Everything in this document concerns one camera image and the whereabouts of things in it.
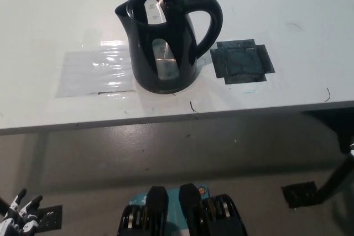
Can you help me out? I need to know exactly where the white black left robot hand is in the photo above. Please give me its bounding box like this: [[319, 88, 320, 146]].
[[0, 188, 44, 236]]

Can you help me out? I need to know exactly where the black electric kettle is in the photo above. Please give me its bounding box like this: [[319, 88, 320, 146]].
[[114, 0, 224, 95]]

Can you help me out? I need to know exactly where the black tape patch on desk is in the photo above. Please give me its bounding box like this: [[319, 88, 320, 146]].
[[210, 38, 275, 85]]

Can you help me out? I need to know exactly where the black floor tape patch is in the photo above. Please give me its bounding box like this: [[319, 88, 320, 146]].
[[280, 181, 319, 209], [35, 204, 63, 233]]

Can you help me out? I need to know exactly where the clear plastic tape patch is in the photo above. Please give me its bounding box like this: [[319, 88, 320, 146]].
[[54, 39, 138, 99]]

